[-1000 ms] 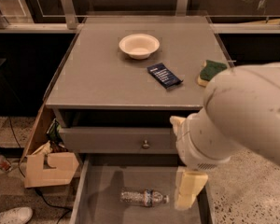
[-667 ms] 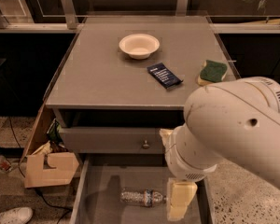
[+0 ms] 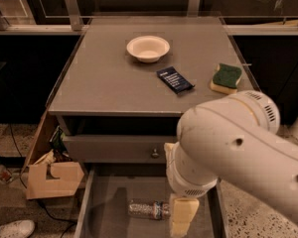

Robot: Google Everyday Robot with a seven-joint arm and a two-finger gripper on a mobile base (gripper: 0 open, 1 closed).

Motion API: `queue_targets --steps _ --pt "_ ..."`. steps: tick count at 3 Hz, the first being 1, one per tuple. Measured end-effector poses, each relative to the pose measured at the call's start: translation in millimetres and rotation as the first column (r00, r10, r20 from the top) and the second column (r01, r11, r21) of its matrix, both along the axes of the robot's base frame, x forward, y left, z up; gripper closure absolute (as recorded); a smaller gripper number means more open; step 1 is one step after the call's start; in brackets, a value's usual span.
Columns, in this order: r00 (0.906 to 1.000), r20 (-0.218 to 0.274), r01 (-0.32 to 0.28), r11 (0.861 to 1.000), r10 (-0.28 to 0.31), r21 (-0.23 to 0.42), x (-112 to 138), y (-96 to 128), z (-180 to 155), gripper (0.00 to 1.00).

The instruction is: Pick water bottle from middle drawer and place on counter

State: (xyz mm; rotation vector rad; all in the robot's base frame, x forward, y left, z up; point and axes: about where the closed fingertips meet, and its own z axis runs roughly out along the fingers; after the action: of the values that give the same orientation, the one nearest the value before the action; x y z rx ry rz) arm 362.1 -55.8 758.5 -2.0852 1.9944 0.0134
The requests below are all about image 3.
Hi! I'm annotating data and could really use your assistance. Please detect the green snack bag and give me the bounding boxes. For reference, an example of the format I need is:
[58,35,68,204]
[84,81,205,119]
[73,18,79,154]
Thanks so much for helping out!
[49,127,66,153]

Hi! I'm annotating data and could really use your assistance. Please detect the round metal drawer knob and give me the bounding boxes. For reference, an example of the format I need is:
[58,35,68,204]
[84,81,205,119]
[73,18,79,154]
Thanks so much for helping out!
[151,149,160,159]

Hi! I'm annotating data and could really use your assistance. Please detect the brown cardboard box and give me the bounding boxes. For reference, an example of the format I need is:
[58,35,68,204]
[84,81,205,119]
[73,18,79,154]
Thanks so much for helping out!
[20,110,85,200]

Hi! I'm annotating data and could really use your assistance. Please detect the black floor cable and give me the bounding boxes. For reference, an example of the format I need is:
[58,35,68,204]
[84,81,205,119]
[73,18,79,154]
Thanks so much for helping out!
[8,123,77,238]

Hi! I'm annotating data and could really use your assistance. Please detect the clear plastic water bottle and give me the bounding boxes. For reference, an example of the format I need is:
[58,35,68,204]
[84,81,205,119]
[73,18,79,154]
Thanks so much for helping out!
[128,199,170,220]

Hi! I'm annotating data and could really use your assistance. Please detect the yellow green sponge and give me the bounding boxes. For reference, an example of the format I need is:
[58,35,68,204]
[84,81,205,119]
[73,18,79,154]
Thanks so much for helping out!
[210,63,242,94]

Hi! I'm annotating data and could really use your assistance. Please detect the grey drawer cabinet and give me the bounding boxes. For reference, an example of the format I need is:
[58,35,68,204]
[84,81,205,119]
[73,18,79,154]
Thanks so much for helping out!
[45,15,266,238]

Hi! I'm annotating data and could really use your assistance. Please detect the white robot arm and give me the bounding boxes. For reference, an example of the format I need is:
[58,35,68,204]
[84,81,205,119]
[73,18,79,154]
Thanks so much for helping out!
[165,90,298,226]

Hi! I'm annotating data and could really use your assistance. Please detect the grey top drawer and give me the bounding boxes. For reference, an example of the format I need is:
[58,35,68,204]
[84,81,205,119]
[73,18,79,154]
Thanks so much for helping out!
[63,135,176,164]

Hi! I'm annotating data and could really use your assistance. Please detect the small bottle on floor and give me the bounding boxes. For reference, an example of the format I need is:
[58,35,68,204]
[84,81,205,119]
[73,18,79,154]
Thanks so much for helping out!
[0,165,12,183]

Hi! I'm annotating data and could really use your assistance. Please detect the white paper bowl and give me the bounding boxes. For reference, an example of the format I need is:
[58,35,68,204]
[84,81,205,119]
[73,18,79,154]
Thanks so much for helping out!
[126,36,170,63]

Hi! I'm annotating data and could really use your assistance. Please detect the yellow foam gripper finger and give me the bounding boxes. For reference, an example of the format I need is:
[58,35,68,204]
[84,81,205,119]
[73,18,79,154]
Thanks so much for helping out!
[164,143,175,156]
[169,193,200,238]

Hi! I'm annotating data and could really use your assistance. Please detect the open grey middle drawer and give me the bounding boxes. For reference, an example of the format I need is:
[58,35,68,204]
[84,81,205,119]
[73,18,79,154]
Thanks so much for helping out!
[74,164,229,238]

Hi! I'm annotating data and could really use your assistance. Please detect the white sneaker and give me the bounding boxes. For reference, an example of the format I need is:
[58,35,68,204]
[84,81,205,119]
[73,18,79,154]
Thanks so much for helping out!
[0,220,35,238]

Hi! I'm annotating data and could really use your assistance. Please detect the dark blue snack packet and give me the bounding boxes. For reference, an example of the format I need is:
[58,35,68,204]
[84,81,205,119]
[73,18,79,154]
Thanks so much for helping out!
[156,66,195,94]

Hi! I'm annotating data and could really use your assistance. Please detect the grey metal railing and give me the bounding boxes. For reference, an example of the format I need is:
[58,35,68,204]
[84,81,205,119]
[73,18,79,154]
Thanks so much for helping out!
[0,0,298,36]

